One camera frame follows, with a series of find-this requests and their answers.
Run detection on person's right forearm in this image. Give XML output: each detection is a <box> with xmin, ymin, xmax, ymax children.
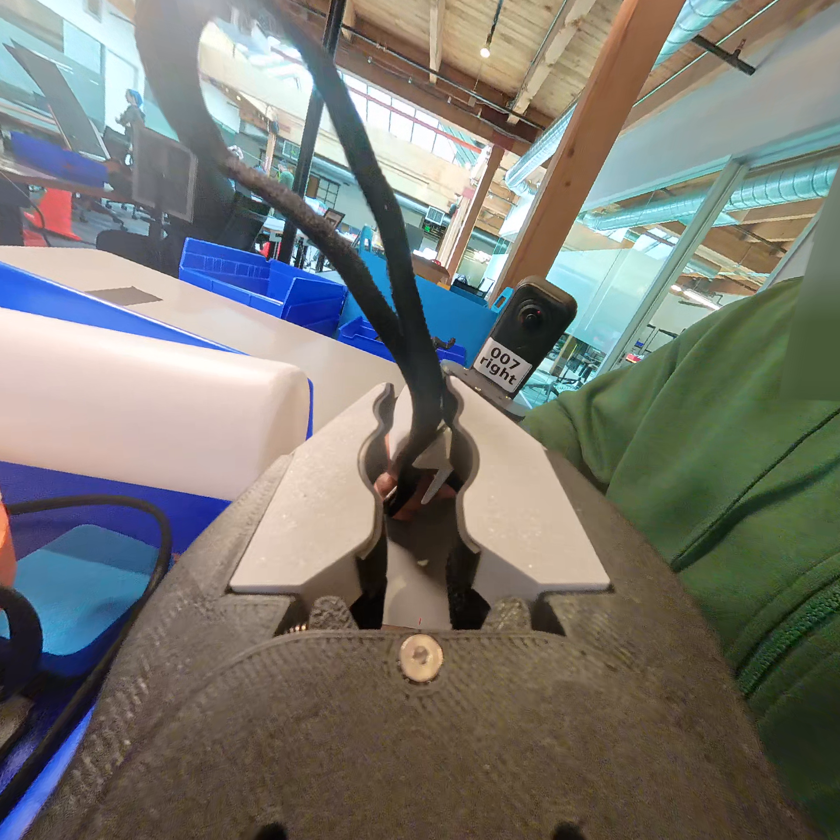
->
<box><xmin>521</xmin><ymin>276</ymin><xmax>840</xmax><ymax>572</ymax></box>

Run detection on person's right hand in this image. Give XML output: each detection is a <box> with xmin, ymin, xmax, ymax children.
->
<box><xmin>377</xmin><ymin>453</ymin><xmax>460</xmax><ymax>524</ymax></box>

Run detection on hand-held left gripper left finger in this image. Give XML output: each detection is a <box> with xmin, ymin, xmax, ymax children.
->
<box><xmin>228</xmin><ymin>382</ymin><xmax>398</xmax><ymax>630</ymax></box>

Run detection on spiral metal duct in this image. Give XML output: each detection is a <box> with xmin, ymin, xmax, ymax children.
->
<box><xmin>505</xmin><ymin>0</ymin><xmax>742</xmax><ymax>191</ymax></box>
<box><xmin>581</xmin><ymin>157</ymin><xmax>840</xmax><ymax>234</ymax></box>

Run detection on white plastic bottle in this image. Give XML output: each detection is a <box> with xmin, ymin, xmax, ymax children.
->
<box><xmin>0</xmin><ymin>307</ymin><xmax>311</xmax><ymax>503</ymax></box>

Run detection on light blue sponge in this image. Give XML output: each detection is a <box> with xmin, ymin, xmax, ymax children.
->
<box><xmin>0</xmin><ymin>525</ymin><xmax>165</xmax><ymax>677</ymax></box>

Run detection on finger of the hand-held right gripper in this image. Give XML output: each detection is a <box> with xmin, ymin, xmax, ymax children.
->
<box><xmin>412</xmin><ymin>425</ymin><xmax>455</xmax><ymax>505</ymax></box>

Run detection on black strap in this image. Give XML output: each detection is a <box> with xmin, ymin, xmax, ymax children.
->
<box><xmin>134</xmin><ymin>0</ymin><xmax>460</xmax><ymax>519</ymax></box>

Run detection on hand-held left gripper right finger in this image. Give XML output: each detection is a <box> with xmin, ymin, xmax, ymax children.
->
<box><xmin>443</xmin><ymin>375</ymin><xmax>613</xmax><ymax>630</ymax></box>

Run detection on blue plastic bin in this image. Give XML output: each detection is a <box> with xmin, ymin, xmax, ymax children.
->
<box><xmin>338</xmin><ymin>315</ymin><xmax>467</xmax><ymax>368</ymax></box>
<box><xmin>178</xmin><ymin>236</ymin><xmax>277</xmax><ymax>309</ymax></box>
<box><xmin>0</xmin><ymin>261</ymin><xmax>316</xmax><ymax>840</ymax></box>
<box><xmin>262</xmin><ymin>259</ymin><xmax>349</xmax><ymax>337</ymax></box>

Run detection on dark grey tilted panel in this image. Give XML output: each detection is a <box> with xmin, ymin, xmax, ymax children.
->
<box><xmin>3</xmin><ymin>42</ymin><xmax>109</xmax><ymax>158</ymax></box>

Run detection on black cable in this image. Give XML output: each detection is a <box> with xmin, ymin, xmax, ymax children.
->
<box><xmin>0</xmin><ymin>495</ymin><xmax>173</xmax><ymax>788</ymax></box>

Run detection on far blue bins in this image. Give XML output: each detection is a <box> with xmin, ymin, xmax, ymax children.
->
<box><xmin>338</xmin><ymin>226</ymin><xmax>506</xmax><ymax>368</ymax></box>

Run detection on slim wooden post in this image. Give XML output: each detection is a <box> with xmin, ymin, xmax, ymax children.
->
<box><xmin>436</xmin><ymin>144</ymin><xmax>506</xmax><ymax>280</ymax></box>

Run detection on wooden beam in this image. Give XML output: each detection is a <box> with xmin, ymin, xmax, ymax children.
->
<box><xmin>489</xmin><ymin>0</ymin><xmax>686</xmax><ymax>309</ymax></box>

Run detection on person's green jacket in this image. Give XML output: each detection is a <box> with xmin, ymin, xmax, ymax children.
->
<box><xmin>669</xmin><ymin>407</ymin><xmax>840</xmax><ymax>840</ymax></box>

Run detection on grey desk monitor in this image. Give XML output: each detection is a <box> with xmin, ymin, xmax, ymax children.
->
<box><xmin>131</xmin><ymin>125</ymin><xmax>198</xmax><ymax>224</ymax></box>

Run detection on black floor lamp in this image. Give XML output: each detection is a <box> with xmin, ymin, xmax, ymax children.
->
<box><xmin>279</xmin><ymin>0</ymin><xmax>349</xmax><ymax>263</ymax></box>

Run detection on orange traffic cone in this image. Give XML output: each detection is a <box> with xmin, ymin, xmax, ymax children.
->
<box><xmin>23</xmin><ymin>187</ymin><xmax>83</xmax><ymax>247</ymax></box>

